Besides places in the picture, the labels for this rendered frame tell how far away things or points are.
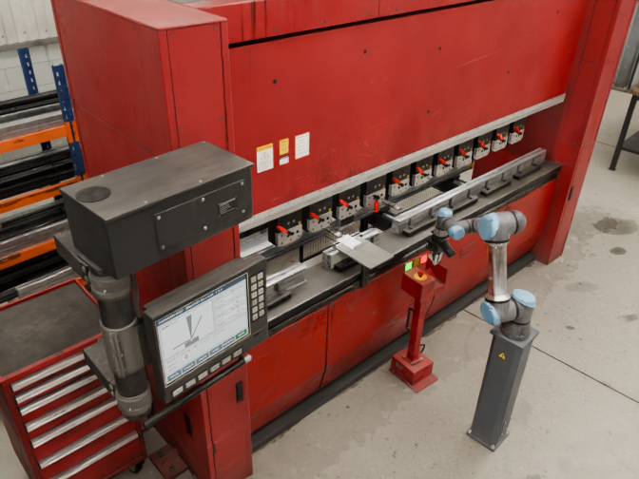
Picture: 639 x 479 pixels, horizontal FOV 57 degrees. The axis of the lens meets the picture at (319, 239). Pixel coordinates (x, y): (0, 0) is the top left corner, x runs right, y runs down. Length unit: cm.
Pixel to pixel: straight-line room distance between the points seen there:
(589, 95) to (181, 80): 327
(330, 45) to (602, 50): 238
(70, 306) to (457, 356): 243
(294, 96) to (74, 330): 139
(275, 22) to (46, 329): 163
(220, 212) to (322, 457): 194
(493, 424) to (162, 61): 252
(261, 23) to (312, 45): 30
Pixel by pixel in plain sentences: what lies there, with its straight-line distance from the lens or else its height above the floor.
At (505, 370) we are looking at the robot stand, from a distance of 318.
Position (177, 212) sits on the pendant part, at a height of 189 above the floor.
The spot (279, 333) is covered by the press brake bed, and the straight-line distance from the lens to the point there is 294.
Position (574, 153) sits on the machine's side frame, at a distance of 474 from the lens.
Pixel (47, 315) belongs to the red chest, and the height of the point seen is 98.
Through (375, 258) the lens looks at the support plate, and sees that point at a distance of 306.
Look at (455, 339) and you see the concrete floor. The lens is 418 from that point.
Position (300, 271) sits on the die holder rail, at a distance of 300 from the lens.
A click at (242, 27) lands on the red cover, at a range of 229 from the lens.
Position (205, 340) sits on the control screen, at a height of 140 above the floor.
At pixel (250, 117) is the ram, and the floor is 186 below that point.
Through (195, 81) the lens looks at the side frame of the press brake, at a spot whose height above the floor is 212.
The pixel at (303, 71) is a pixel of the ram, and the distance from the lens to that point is 255.
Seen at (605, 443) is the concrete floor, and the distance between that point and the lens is 386.
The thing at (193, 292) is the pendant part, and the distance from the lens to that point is 184.
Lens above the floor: 270
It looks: 32 degrees down
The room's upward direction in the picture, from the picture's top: 2 degrees clockwise
